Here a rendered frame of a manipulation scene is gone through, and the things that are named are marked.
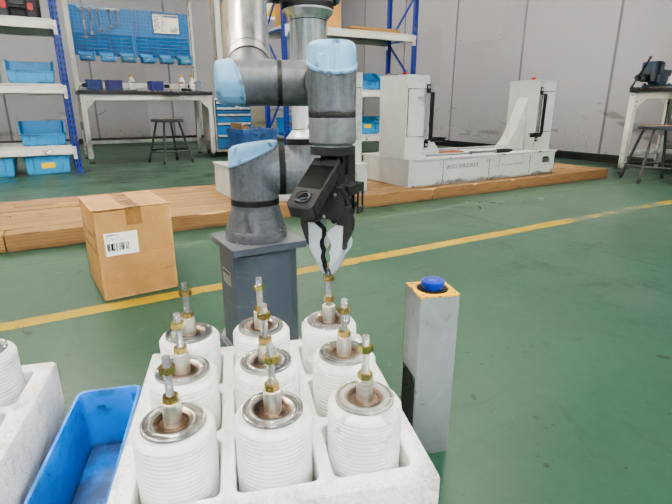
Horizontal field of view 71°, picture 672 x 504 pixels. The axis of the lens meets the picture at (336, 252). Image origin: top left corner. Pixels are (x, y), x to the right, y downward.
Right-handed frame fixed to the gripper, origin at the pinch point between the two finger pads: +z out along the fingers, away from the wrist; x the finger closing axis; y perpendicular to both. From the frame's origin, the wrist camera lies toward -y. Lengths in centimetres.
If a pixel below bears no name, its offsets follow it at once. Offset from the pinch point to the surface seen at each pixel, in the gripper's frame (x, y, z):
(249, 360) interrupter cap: 4.0, -17.2, 9.7
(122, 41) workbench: 455, 360, -96
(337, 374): -8.6, -13.3, 10.8
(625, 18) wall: -63, 544, -110
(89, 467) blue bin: 34, -25, 35
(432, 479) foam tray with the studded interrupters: -24.7, -19.8, 17.2
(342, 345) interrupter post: -7.6, -9.7, 8.1
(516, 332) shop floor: -27, 64, 35
